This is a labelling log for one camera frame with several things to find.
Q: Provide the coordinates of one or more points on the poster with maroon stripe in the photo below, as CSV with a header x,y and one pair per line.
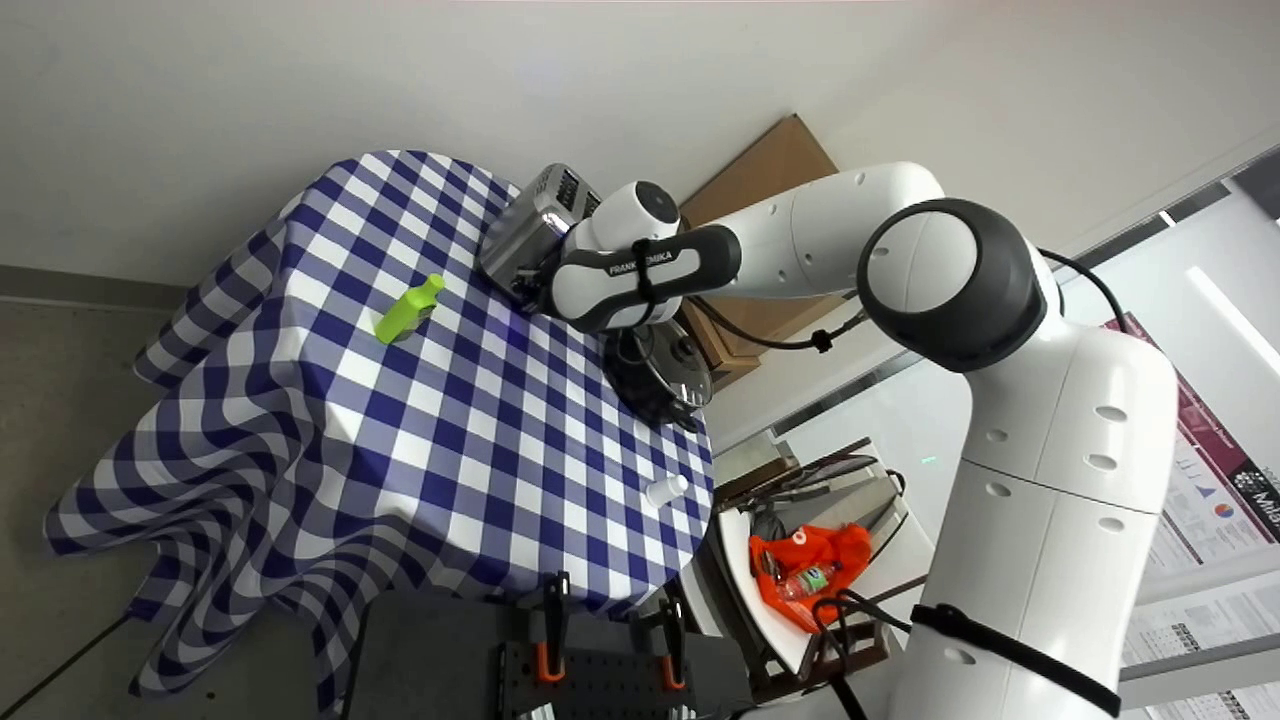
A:
x,y
1233,455

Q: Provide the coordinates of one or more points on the black metal tools bundle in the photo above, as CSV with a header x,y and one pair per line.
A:
x,y
813,484

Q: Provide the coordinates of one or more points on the blue white checked tablecloth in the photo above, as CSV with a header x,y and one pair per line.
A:
x,y
401,455

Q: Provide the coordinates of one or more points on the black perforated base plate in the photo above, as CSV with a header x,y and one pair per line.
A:
x,y
600,672

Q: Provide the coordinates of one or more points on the white printed paper sheet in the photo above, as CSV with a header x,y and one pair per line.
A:
x,y
1206,620

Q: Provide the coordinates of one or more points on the silver toaster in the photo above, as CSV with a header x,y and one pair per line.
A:
x,y
525,225

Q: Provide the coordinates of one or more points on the black cooking pot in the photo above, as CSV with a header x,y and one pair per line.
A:
x,y
636,381

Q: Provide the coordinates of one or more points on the green plastic bottle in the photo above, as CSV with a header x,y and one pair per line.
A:
x,y
406,308

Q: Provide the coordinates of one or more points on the white tray board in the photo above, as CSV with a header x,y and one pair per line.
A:
x,y
746,602

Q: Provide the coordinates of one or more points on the cardboard box with dark band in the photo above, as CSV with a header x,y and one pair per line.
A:
x,y
772,155

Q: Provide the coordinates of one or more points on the glass pot lid black knob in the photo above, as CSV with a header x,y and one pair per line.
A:
x,y
682,362

